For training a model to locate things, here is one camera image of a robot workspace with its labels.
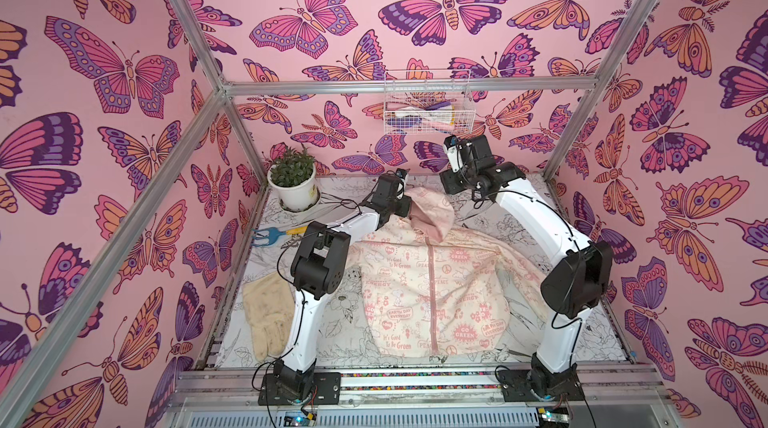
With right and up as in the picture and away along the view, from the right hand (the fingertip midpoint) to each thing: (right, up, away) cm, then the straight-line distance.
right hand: (456, 171), depth 87 cm
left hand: (-13, -7, +16) cm, 22 cm away
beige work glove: (-55, -39, 0) cm, 68 cm away
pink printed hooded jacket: (-8, -35, +2) cm, 36 cm away
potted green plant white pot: (-52, 0, +12) cm, 53 cm away
